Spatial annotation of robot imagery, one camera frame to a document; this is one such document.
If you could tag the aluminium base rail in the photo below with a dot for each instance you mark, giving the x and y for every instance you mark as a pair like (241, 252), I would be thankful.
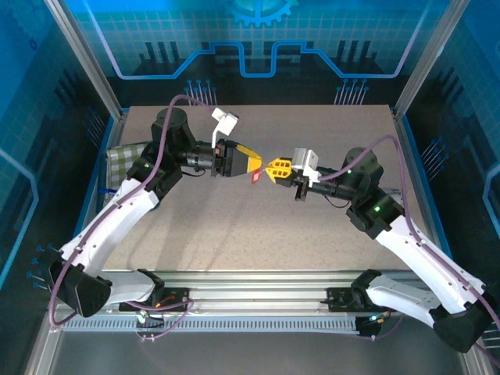
(254, 285)

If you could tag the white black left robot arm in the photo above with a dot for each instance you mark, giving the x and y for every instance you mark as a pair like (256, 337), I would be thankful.
(109, 226)

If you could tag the white printed packet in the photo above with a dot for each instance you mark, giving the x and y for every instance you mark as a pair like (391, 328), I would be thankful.
(392, 192)

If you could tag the aluminium table side rail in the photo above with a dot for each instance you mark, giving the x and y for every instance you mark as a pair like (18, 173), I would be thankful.
(402, 129)
(117, 125)

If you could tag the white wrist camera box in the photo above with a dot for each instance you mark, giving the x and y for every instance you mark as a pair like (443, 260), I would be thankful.
(304, 160)
(226, 119)

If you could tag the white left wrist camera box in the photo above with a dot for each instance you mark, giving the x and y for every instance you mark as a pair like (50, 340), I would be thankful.
(226, 119)

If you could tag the blue white pen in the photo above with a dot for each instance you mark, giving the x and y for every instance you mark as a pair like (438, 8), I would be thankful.
(108, 191)

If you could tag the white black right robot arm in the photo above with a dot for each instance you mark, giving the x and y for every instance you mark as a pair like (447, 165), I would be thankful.
(422, 258)

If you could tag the teal tray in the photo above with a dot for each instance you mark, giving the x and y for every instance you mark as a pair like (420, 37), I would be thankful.
(104, 179)

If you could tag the aluminium frame post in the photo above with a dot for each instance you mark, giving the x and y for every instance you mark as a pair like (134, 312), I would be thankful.
(429, 54)
(84, 58)

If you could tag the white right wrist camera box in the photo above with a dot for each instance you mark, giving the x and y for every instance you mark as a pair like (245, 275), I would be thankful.
(304, 160)

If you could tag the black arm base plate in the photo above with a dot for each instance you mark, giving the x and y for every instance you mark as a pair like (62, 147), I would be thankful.
(177, 298)
(340, 298)

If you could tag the small controller board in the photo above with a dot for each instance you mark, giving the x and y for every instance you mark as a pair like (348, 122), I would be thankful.
(369, 326)
(148, 318)

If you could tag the grey metal panel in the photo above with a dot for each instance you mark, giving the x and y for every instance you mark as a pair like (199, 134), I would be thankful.
(254, 355)

